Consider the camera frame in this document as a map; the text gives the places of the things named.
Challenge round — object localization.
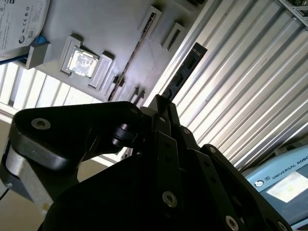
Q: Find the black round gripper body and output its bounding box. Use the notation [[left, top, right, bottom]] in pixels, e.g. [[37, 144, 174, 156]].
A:
[[39, 154, 217, 231]]

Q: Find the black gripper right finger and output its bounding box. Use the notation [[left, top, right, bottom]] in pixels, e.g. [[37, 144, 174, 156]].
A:
[[168, 103, 293, 231]]

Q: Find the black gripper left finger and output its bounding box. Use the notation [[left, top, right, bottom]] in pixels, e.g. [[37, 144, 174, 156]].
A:
[[0, 94, 184, 223]]

